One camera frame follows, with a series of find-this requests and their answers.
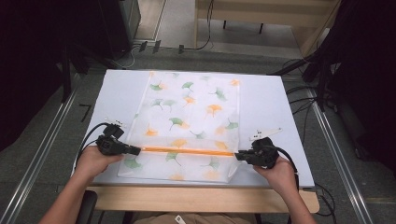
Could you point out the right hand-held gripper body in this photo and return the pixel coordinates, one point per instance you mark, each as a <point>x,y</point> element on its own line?
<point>264,154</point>

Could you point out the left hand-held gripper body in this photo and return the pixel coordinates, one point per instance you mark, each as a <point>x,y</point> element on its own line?
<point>109,143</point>

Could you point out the leaf-print zipper bag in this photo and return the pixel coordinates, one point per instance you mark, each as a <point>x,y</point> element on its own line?
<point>186,124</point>

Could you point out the person's left hand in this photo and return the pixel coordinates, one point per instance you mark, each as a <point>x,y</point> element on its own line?
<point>93,163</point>

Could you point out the person's right hand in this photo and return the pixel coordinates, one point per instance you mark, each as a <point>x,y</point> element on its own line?
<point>280,177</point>

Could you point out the black L-shaped bar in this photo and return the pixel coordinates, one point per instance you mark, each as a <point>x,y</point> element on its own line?
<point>85,110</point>

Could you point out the white table mat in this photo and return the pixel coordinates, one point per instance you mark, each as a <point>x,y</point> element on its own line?
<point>267,102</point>

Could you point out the wooden table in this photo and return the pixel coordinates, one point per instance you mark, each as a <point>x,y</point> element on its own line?
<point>202,199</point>

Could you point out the person's beige trousers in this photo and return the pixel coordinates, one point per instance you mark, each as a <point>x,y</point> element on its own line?
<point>214,218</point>

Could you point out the black stand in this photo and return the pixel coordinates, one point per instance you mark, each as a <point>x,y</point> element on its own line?
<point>66,77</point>

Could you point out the black curtain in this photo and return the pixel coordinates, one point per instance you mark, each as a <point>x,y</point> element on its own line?
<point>367,77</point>
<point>28,62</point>

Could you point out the black cabinet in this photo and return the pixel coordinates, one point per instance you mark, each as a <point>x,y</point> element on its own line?
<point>123,28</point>

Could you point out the light wooden bench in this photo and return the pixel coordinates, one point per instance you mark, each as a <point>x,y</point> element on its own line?
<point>267,9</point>

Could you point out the metal floor rail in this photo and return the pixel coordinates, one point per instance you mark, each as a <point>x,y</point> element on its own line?
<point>339,155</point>
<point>37,161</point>

